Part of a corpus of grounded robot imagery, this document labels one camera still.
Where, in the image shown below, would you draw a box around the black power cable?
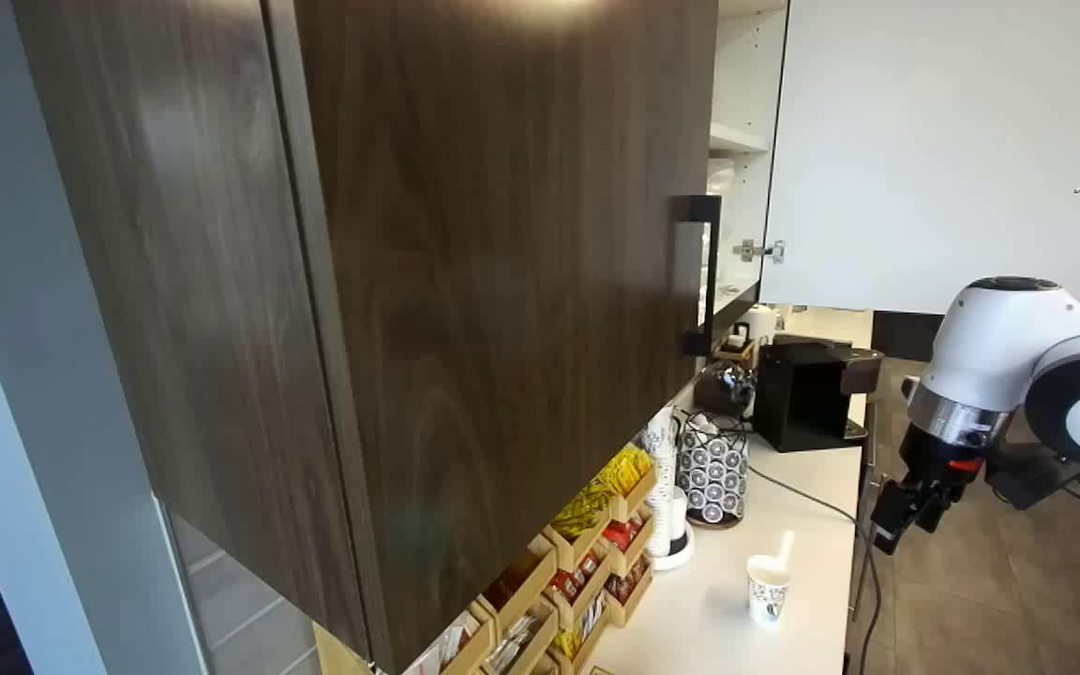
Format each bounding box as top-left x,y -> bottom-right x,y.
847,498 -> 885,675
748,460 -> 863,525

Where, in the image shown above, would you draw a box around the brown wooden wall cabinet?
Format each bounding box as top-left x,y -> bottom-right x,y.
12,0 -> 794,675

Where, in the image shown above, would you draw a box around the wooden condiment organizer rack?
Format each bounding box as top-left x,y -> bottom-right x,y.
407,441 -> 664,675

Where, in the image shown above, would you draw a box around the white open cabinet door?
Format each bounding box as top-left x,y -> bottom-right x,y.
762,0 -> 1080,315

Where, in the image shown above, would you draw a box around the metal cabinet hinge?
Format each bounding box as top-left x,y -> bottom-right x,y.
732,236 -> 790,266

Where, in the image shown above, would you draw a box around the wire coffee pod carousel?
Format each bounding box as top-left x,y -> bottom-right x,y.
674,415 -> 755,531

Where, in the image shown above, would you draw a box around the yellow green packets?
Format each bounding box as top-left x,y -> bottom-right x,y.
552,486 -> 618,541

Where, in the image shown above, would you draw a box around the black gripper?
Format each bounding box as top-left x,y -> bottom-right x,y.
870,428 -> 985,554

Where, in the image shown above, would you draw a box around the dark round pot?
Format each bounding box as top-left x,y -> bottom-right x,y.
690,360 -> 762,424

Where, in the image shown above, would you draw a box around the tall paper cup stack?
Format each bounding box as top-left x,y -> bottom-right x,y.
639,409 -> 685,501

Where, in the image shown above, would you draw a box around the red packets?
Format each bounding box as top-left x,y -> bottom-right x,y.
602,513 -> 652,554

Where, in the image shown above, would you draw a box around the yellow sweetener packets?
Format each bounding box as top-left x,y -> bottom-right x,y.
593,441 -> 662,498

